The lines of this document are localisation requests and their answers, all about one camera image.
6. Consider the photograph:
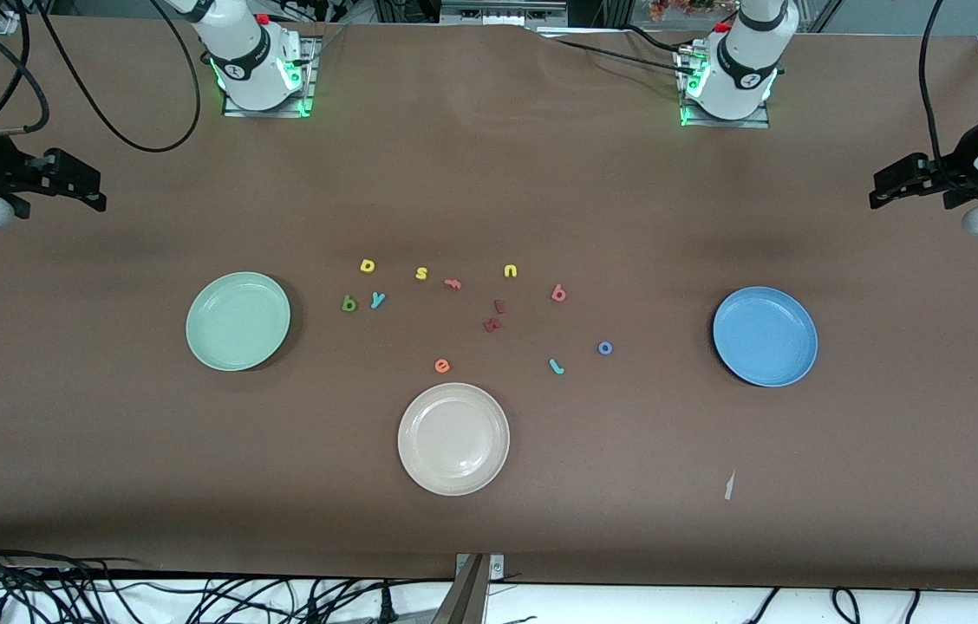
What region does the blue plate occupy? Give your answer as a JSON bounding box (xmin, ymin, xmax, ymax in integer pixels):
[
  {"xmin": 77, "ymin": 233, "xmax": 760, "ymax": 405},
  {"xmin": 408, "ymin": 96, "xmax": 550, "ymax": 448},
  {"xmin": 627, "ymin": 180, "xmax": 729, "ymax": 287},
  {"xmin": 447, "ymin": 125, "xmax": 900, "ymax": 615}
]
[{"xmin": 712, "ymin": 286, "xmax": 819, "ymax": 388}]

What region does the green plate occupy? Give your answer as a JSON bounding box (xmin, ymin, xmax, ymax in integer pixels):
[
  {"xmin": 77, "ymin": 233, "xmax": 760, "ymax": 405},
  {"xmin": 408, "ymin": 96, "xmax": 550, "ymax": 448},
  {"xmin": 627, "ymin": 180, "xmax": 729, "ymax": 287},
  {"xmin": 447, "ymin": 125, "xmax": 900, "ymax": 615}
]
[{"xmin": 186, "ymin": 271, "xmax": 292, "ymax": 373}]

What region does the orange flower bunch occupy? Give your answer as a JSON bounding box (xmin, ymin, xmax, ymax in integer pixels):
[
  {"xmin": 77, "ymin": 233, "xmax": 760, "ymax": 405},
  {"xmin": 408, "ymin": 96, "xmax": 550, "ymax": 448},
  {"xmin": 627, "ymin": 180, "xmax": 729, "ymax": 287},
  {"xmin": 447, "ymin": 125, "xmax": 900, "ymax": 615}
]
[{"xmin": 649, "ymin": 0, "xmax": 737, "ymax": 23}]

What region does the beige plate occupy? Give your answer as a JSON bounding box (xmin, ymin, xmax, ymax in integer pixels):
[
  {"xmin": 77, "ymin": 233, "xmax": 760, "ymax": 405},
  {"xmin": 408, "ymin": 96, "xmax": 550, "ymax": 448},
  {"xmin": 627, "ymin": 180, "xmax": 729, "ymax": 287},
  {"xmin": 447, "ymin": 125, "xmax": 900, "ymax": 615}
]
[{"xmin": 397, "ymin": 382, "xmax": 511, "ymax": 497}]

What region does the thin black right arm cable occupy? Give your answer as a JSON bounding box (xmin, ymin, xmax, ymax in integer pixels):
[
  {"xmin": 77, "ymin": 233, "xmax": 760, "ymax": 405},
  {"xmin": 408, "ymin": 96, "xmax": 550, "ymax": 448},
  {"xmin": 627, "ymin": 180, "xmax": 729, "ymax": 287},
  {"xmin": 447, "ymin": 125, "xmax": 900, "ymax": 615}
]
[{"xmin": 29, "ymin": 0, "xmax": 202, "ymax": 154}]

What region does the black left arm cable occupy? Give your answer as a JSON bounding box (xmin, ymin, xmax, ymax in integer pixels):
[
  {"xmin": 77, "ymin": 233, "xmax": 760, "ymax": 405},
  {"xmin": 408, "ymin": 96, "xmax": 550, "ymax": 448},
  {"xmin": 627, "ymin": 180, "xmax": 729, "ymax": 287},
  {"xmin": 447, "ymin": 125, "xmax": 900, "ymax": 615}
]
[{"xmin": 920, "ymin": 0, "xmax": 951, "ymax": 174}]

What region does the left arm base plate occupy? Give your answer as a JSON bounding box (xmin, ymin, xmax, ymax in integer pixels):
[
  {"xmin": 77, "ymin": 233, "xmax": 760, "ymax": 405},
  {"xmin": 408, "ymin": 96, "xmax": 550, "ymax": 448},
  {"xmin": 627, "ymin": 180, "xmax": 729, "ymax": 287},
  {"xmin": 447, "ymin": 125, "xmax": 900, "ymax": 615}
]
[{"xmin": 678, "ymin": 48, "xmax": 772, "ymax": 129}]

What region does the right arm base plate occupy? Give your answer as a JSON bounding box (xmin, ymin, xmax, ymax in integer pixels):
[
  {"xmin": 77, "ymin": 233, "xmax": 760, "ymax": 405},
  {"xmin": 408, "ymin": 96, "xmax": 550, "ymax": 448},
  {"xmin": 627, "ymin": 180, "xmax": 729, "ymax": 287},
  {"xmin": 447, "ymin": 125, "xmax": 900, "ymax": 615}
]
[{"xmin": 222, "ymin": 36, "xmax": 318, "ymax": 119}]

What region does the thin black table cable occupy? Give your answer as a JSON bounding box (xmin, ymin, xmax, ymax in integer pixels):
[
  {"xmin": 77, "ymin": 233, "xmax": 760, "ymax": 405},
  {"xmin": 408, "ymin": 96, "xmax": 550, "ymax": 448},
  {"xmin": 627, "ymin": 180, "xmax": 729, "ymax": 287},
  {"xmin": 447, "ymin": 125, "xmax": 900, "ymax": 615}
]
[
  {"xmin": 554, "ymin": 38, "xmax": 691, "ymax": 75},
  {"xmin": 617, "ymin": 23, "xmax": 691, "ymax": 56}
]

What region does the black cable tangle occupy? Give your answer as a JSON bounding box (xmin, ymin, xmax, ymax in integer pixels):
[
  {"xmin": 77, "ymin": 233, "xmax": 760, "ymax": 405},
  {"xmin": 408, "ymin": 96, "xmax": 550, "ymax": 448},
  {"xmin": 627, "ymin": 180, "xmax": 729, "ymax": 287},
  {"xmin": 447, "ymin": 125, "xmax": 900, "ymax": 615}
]
[{"xmin": 0, "ymin": 533, "xmax": 455, "ymax": 624}]

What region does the black looped floor cable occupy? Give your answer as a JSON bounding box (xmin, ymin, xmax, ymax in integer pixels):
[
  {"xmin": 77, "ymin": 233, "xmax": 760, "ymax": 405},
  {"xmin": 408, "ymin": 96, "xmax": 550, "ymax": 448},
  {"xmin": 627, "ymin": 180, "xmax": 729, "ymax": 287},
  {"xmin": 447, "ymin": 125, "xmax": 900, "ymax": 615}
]
[{"xmin": 831, "ymin": 587, "xmax": 864, "ymax": 624}]

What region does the metal frame rail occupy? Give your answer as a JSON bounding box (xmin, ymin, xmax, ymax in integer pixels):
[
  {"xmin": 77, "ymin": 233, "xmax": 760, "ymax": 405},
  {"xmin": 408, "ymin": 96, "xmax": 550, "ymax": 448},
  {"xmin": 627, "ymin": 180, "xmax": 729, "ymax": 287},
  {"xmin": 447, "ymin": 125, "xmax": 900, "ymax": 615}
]
[{"xmin": 440, "ymin": 0, "xmax": 570, "ymax": 28}]

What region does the metal table bracket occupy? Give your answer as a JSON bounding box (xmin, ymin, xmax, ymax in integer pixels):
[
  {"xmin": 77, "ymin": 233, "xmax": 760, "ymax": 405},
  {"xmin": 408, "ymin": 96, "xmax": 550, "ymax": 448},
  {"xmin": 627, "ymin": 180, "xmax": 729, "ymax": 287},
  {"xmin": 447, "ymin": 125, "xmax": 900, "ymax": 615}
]
[{"xmin": 431, "ymin": 553, "xmax": 505, "ymax": 624}]

